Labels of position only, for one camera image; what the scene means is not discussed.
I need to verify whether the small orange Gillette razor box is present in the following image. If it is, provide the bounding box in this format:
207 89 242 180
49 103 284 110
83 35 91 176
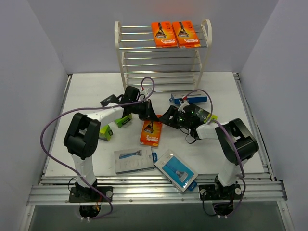
140 121 162 147

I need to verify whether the grey Harry's box blue razor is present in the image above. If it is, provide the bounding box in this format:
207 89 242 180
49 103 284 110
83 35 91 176
114 147 158 174

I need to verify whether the orange Gillette Fusion5 razor box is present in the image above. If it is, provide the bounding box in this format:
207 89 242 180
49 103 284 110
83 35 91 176
172 21 201 48

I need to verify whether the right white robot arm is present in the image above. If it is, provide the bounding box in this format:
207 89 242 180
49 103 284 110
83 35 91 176
159 104 259 201

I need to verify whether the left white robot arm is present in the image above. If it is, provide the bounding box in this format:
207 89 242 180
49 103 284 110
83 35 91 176
64 86 158 202

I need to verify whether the white chrome-bar shelf rack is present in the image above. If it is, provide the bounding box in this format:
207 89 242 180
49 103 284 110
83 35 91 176
114 19 212 93

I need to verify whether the black green Gillette Labs carton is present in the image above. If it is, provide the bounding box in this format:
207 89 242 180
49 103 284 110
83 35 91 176
99 125 113 141

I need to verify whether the Harry's blade cartridge pack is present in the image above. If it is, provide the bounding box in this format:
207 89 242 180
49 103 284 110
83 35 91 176
154 149 198 193

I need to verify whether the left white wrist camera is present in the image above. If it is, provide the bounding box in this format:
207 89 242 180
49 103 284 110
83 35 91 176
140 88 153 97

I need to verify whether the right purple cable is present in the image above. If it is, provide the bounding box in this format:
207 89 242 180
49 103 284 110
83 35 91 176
182 89 246 217

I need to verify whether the purple cable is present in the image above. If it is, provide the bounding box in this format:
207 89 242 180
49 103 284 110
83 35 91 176
182 89 246 217
40 77 155 220

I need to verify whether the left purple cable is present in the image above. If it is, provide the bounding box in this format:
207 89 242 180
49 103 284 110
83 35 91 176
40 77 155 220

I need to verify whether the aluminium rail base frame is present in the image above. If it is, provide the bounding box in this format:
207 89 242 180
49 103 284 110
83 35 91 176
28 72 287 206

